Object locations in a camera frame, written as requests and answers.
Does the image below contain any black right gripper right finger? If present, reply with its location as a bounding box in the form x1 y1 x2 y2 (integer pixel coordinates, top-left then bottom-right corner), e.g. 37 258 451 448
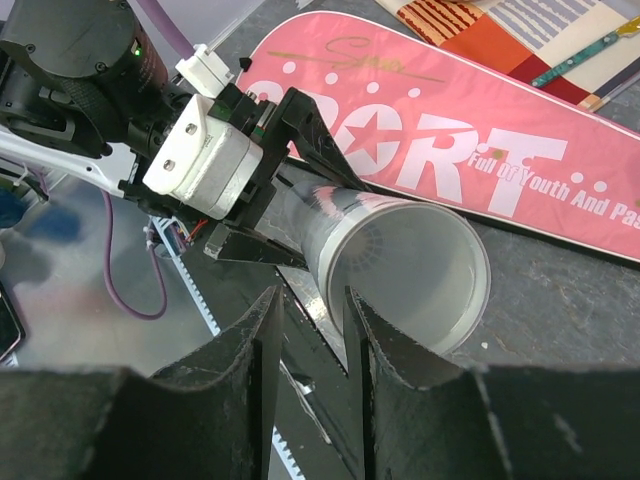
343 288 639 479

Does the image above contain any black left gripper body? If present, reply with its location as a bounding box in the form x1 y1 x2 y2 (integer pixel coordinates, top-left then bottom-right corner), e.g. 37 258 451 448
120 85 319 229

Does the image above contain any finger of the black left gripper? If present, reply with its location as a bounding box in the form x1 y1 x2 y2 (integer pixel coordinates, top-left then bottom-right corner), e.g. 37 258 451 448
287 89 370 192
204 225 307 269

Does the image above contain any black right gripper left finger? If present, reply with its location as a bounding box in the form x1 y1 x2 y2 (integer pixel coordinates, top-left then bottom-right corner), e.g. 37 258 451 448
0 284 285 480

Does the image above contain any white shuttlecock tube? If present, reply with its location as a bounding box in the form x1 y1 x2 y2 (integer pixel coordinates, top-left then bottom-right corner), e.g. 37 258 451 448
284 181 491 354

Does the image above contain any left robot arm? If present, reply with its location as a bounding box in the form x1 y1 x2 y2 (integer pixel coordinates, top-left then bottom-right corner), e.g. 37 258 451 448
1 1 363 268

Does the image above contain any pink racket bag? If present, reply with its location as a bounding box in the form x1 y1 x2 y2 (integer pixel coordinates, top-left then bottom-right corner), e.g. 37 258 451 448
237 11 639 262

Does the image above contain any black smartphone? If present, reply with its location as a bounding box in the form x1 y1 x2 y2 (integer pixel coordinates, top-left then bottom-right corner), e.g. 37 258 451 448
0 286 26 361

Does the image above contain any colourful patchwork placemat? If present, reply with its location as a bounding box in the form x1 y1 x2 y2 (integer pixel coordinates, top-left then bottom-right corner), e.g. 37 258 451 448
381 0 639 111

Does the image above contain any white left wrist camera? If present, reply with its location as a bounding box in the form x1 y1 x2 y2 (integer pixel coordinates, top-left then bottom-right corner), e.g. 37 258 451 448
143 44 263 220

